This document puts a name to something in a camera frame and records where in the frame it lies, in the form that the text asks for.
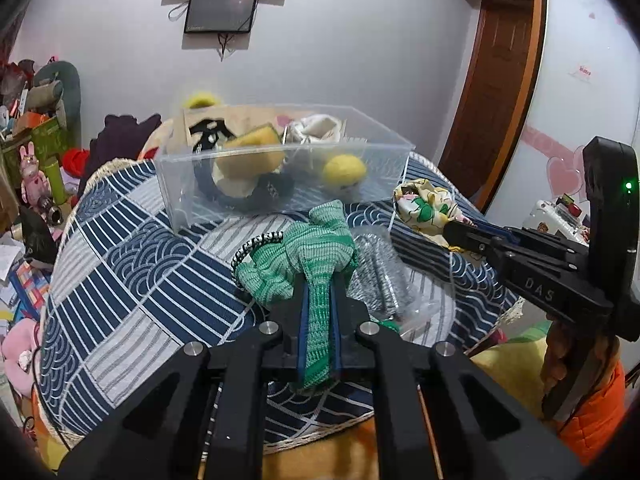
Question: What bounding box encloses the green knitted cloth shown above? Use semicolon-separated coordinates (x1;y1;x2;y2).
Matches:
235;199;362;394

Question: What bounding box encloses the person's right hand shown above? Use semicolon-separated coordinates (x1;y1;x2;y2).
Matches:
542;319;621;413

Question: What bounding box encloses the green cardboard box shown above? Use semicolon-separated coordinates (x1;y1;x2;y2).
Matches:
0;116;67;203

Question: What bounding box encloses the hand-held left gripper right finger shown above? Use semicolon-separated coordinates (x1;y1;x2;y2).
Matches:
330;285;586;480

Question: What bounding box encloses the white toy vehicle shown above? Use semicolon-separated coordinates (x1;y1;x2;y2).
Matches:
521;194;592;247

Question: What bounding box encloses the dark blue headband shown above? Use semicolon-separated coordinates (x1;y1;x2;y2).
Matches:
192;160;297;212

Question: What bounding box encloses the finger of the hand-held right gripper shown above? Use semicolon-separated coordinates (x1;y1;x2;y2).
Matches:
442;220;507;262
472;217;527;242

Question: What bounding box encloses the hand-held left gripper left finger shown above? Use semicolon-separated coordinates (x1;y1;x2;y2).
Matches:
57;285;309;480

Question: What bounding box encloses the white fabric pouch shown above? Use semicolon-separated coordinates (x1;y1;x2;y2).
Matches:
287;114;347;147

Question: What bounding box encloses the clear plastic storage box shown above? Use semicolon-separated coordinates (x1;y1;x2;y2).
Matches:
152;104;419;234

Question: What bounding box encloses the beige bag with black print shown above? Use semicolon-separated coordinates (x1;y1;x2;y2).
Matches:
181;105;281;153

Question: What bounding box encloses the pink rabbit toy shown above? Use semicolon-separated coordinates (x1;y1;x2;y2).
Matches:
19;142;52;207

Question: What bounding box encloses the yellow plush toy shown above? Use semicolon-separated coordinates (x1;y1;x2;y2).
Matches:
212;127;287;181

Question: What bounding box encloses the floral fabric scrunchie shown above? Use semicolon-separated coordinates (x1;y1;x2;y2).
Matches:
392;178;482;252

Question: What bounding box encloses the yellow pompom ball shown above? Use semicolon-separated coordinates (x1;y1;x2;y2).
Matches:
321;153;367;190

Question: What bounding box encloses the blue patchwork tablecloth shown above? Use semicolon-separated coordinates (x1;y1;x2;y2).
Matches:
39;151;523;455

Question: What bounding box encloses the orange sleeved forearm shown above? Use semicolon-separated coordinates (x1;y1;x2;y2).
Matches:
560;357;628;463

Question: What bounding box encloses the fuzzy yellow pompom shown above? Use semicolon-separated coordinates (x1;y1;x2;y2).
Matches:
181;89;220;111

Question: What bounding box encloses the red cloth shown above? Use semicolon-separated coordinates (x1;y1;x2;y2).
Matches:
61;146;95;177

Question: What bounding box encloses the black and white cord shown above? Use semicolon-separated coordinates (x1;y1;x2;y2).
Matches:
231;231;287;292

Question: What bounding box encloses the yellow-green blanket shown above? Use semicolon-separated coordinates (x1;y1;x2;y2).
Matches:
469;321;553;418

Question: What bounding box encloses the brown wooden door frame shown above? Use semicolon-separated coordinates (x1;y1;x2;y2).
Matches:
429;0;547;211

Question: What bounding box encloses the grey-green cushion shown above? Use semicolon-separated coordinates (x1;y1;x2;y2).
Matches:
31;60;82;148

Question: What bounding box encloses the white door with stickers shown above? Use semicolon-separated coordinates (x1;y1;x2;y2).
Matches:
482;0;640;241

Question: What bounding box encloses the purple cloth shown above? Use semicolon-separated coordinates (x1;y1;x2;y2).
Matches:
90;113;164;177

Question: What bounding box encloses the small black wall monitor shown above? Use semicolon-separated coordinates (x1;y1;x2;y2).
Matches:
183;0;260;35

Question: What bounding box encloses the green cylinder bottle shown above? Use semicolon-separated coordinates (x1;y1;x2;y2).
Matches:
42;156;69;207

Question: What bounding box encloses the clear plastic bag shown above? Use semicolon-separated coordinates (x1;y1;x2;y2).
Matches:
345;224;459;343

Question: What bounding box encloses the pink plush toy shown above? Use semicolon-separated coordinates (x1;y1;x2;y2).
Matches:
0;319;45;402

